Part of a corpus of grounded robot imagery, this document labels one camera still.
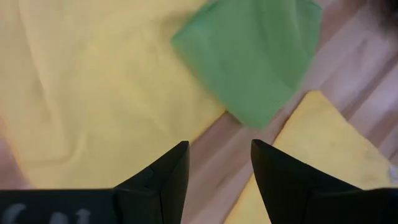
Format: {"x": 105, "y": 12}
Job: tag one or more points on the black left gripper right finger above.
{"x": 280, "y": 180}

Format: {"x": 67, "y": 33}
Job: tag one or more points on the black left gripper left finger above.
{"x": 164, "y": 186}

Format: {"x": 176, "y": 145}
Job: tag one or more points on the small yellow microfiber towel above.
{"x": 323, "y": 146}

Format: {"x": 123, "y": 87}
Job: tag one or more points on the large yellow microfiber towel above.
{"x": 93, "y": 93}

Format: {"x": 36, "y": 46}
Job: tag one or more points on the green microfiber towel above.
{"x": 252, "y": 59}

